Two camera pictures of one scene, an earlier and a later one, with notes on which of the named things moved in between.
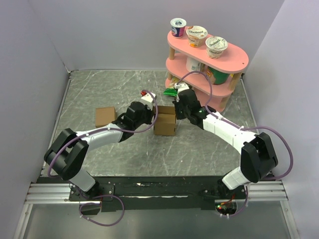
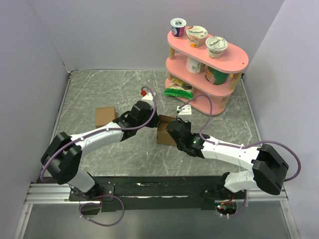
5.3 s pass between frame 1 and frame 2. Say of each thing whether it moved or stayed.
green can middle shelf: stayed
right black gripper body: moved
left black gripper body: stayed
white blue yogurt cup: stayed
